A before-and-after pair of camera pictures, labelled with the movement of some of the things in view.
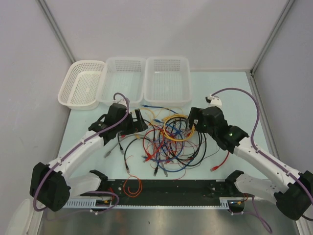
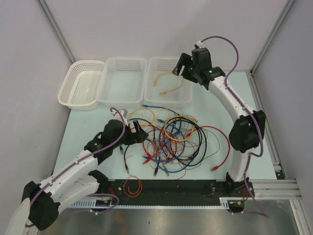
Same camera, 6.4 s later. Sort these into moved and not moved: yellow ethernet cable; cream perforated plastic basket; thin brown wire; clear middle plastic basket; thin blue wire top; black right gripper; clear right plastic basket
Moved: black right gripper; yellow ethernet cable
Not moved: cream perforated plastic basket; clear middle plastic basket; clear right plastic basket; thin blue wire top; thin brown wire
